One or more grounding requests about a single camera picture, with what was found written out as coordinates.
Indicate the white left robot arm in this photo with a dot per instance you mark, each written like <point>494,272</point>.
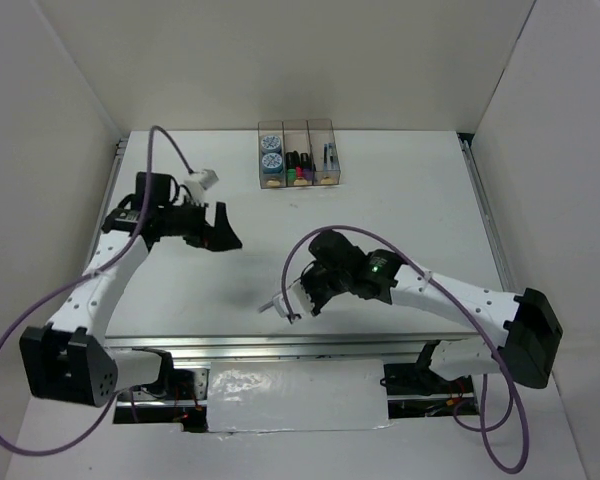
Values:
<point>66,359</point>

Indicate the left clear storage bin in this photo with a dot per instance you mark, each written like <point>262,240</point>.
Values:
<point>264,128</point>

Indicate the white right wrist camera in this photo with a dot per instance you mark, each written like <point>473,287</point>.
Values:
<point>295,305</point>

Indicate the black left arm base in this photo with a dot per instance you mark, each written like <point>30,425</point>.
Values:
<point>182,402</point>

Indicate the middle clear storage bin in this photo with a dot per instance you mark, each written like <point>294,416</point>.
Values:
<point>296,138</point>

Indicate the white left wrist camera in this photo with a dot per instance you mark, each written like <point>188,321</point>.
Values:
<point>198,183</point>

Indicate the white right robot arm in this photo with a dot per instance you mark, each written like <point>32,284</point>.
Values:
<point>516,332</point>

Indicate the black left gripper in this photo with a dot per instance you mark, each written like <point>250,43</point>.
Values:
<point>221,237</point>

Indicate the purple capped black highlighter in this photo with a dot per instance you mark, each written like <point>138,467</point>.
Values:
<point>306,164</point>

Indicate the clear storage bin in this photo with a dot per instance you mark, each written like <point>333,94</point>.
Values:
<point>296,138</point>
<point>264,128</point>
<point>321,132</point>

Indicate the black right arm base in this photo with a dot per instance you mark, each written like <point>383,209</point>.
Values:
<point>415,393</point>

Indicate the right clear storage bin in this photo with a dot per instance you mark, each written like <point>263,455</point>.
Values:
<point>321,132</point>

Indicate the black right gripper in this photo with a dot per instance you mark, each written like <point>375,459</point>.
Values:
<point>317,301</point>

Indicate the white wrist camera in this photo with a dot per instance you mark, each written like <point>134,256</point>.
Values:
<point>295,305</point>
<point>198,183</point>

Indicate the green capped black highlighter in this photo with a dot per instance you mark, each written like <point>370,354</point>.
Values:
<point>291,167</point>

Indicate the light blue clear pen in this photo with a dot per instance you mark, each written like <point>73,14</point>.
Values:
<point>330,156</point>

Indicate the dark blue gel pen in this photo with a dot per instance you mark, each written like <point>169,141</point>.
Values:
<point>334,156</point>

